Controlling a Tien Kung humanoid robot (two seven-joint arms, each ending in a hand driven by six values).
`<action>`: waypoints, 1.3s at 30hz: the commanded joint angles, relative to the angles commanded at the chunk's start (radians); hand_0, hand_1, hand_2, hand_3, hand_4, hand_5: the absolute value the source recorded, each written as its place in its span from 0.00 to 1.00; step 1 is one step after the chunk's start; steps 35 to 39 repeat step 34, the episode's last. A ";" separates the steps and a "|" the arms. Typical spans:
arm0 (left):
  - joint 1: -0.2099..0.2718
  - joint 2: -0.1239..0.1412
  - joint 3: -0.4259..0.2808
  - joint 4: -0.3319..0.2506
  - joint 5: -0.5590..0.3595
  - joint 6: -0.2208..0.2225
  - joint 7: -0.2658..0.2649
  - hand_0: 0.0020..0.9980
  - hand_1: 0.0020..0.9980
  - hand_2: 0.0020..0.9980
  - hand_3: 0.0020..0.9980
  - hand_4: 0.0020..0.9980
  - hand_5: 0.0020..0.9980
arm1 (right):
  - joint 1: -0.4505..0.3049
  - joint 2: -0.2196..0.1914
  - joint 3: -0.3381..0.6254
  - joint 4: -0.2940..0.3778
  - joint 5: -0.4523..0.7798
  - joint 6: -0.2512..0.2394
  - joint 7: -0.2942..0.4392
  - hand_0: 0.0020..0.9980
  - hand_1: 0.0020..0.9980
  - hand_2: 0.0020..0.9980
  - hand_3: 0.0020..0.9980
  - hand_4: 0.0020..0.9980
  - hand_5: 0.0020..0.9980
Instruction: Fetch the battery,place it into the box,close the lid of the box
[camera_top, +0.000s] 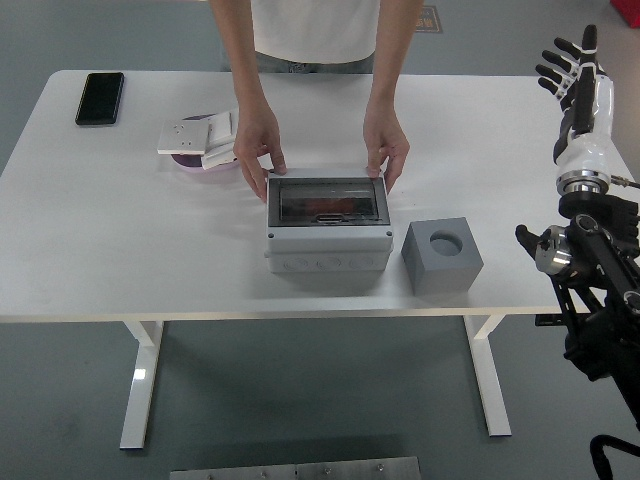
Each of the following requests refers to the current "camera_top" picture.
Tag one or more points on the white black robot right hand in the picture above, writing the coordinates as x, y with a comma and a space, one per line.
585, 155

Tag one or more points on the person's left hand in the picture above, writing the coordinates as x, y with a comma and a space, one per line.
390, 135

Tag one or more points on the person's right hand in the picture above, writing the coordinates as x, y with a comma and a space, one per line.
252, 145

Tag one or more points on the smoky transparent box lid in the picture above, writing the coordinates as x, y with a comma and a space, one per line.
295, 192

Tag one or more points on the orange cylinder battery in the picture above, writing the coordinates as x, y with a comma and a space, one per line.
327, 205

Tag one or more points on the grey plastic junction box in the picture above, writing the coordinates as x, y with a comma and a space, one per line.
327, 247

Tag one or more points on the person's left forearm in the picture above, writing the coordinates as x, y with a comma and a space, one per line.
390, 60

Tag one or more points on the person's right forearm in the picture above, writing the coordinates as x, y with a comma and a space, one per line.
242, 60

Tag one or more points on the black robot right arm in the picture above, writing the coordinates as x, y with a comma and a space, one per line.
600, 250

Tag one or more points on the purple round dish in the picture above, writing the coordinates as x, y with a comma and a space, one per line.
187, 162

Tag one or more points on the dark floor sign yellow print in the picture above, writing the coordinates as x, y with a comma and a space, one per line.
429, 20

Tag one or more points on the person's torso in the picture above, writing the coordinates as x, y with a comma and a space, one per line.
315, 25

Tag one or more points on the grey holder block with hole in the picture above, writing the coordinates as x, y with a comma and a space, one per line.
440, 275

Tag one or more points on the red object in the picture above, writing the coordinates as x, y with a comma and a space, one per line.
627, 10

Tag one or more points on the black smartphone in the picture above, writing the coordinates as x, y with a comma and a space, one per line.
100, 98

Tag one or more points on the black desk control panel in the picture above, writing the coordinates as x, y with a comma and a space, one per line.
547, 320

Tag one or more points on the white table leg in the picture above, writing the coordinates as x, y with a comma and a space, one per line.
495, 395
140, 390

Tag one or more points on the grey metal plate with screws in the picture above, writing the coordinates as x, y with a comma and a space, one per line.
300, 470

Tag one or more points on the white wall switch plate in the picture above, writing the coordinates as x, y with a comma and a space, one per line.
222, 126
220, 156

